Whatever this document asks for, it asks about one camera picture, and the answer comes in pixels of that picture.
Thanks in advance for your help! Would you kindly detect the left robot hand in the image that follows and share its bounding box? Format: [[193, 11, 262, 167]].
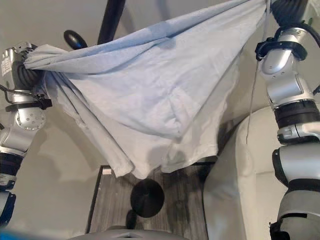
[[1, 42, 50, 100]]

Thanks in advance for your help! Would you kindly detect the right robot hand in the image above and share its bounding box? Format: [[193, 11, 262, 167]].
[[270, 0, 309, 28]]

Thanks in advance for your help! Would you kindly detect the light blue garment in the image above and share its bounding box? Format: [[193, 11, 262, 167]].
[[23, 0, 270, 180]]

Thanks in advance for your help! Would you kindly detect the black clothes rack knob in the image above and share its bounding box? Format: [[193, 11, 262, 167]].
[[63, 29, 88, 50]]

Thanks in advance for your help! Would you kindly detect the black clothes rack pole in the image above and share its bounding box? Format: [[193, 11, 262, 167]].
[[96, 0, 126, 46]]

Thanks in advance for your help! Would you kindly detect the black round rack base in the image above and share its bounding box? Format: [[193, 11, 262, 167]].
[[125, 178, 166, 231]]

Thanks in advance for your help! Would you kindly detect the light grey sofa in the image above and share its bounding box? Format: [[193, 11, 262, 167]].
[[202, 106, 320, 240]]

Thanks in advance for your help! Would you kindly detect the silver robot torso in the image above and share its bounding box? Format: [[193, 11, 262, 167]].
[[71, 224, 201, 240]]

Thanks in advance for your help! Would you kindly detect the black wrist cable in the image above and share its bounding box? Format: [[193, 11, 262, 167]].
[[299, 21, 320, 52]]

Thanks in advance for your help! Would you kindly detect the thin grey cord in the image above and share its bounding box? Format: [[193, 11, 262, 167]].
[[245, 0, 272, 146]]

